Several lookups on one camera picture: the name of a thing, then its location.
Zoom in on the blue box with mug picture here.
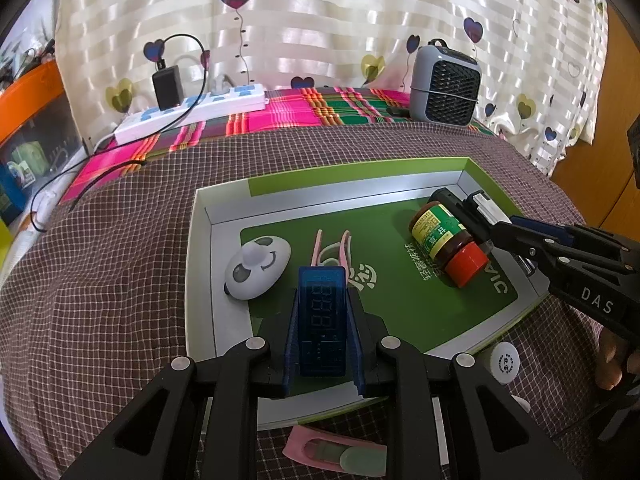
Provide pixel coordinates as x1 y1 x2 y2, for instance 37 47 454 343
0 140 48 223

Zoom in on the white round cap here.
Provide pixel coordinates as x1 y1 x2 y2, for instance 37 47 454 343
487 342 522 386

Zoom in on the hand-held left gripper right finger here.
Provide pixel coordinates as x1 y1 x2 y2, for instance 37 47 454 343
346 287 583 480

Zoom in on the clear bin with orange lid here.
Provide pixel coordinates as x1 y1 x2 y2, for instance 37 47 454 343
0 57 88 226

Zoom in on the white round disc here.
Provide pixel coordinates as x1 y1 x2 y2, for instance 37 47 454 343
507 392 536 416

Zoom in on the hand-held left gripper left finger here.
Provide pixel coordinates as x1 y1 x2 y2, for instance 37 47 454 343
60 285 303 480

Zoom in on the wooden cabinet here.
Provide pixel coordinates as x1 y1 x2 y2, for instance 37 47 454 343
550 0 640 226

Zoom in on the small grey fan heater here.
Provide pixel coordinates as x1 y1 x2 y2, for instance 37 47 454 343
410 39 482 125

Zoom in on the pink case with green oval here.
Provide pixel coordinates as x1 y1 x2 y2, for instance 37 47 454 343
281 425 388 478

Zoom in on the black cable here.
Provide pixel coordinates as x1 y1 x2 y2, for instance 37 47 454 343
30 34 211 233

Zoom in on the green and white cardboard box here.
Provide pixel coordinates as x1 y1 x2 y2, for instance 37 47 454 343
185 156 551 423

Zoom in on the black charger adapter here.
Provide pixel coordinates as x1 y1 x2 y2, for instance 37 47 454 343
152 66 185 109

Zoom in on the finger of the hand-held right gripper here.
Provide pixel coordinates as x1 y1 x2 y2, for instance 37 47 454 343
510 216 626 261
492 221 568 286

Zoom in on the pink plastic clip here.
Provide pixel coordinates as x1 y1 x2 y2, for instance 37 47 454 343
310 229 355 268

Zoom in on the person's right hand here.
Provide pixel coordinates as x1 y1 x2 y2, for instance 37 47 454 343
596 332 626 392

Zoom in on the blue translucent digital meter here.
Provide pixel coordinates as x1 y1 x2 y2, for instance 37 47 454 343
297 266 347 378

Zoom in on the cream curtain with heart print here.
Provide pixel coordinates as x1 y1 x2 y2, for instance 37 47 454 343
54 0 613 176

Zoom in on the brown checked blanket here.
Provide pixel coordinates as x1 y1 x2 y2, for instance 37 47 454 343
0 122 640 480

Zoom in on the white round panda-face gadget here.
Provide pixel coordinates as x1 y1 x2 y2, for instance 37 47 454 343
222 236 292 302

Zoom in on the brown bottle with red cap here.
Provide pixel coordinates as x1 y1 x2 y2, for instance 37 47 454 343
409 201 490 288

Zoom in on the white power strip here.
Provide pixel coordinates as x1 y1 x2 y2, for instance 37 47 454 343
114 85 266 143

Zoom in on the colourful striped blanket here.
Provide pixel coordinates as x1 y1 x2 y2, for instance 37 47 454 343
60 87 501 203

